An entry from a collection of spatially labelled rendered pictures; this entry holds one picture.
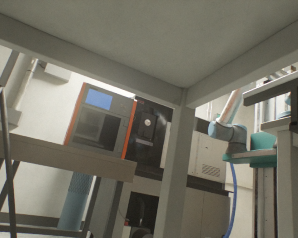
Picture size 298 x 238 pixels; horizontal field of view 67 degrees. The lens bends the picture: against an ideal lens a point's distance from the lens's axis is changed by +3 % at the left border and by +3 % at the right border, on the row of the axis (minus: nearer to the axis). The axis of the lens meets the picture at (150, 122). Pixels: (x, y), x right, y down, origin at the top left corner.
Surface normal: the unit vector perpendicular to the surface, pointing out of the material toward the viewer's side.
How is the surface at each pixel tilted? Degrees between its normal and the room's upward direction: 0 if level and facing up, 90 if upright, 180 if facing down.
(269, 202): 90
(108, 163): 90
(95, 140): 90
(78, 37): 180
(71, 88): 90
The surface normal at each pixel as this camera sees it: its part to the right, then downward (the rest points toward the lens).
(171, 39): -0.18, 0.93
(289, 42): -0.90, -0.29
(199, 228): 0.41, -0.21
